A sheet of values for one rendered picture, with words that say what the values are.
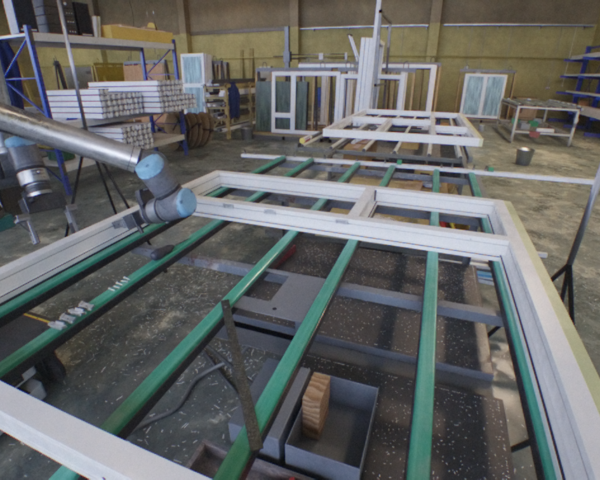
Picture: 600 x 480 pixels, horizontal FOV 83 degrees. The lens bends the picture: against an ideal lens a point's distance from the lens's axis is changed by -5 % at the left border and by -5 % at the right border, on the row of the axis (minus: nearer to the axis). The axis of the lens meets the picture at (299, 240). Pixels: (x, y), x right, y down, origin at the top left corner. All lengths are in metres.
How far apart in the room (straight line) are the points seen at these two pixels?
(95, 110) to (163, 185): 4.56
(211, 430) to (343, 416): 0.87
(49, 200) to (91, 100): 4.35
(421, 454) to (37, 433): 0.62
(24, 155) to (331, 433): 1.27
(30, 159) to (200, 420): 1.26
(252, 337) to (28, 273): 0.74
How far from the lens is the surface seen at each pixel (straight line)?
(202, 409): 1.88
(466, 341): 1.39
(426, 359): 0.85
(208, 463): 1.00
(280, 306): 0.98
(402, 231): 1.31
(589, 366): 0.88
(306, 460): 0.90
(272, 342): 1.31
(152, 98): 6.07
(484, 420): 1.16
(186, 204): 1.21
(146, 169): 1.18
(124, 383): 2.12
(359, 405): 1.07
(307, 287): 1.05
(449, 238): 1.31
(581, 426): 0.75
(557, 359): 0.86
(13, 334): 2.18
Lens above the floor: 1.43
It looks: 25 degrees down
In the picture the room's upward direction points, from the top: straight up
